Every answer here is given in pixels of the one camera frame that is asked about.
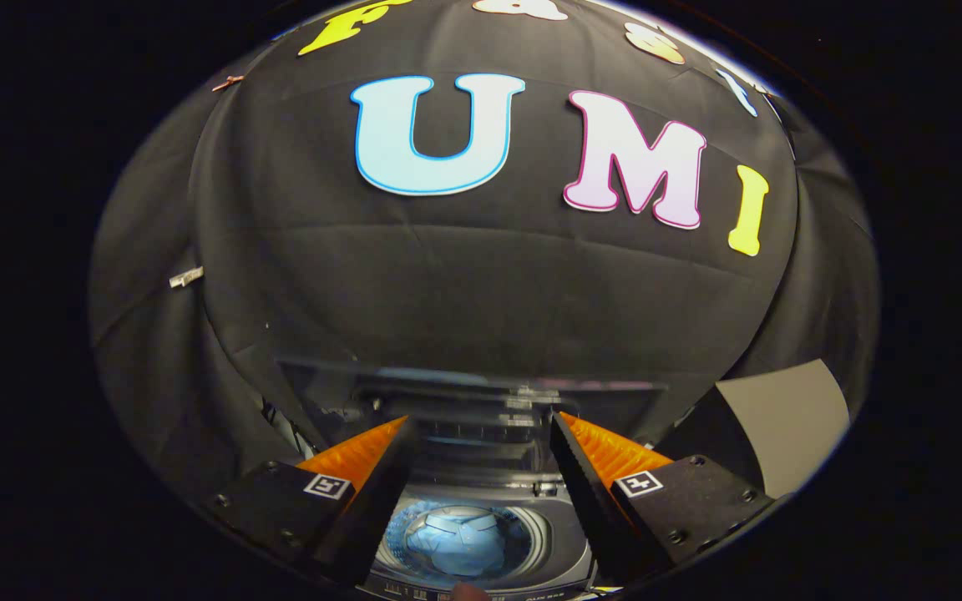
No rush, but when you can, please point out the grey cabinet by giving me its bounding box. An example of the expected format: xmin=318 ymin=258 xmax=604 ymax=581
xmin=655 ymin=359 xmax=852 ymax=501

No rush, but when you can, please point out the light blue polo shirt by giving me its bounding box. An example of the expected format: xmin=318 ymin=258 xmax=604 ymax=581
xmin=404 ymin=508 xmax=505 ymax=578

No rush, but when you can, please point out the black backdrop cloth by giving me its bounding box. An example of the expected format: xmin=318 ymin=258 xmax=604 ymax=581
xmin=87 ymin=0 xmax=881 ymax=502

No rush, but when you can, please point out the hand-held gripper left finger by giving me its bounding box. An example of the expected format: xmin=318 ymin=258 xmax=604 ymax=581
xmin=205 ymin=415 xmax=422 ymax=589

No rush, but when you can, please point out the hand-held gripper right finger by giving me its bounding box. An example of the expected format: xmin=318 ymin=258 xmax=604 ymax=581
xmin=549 ymin=411 xmax=779 ymax=587

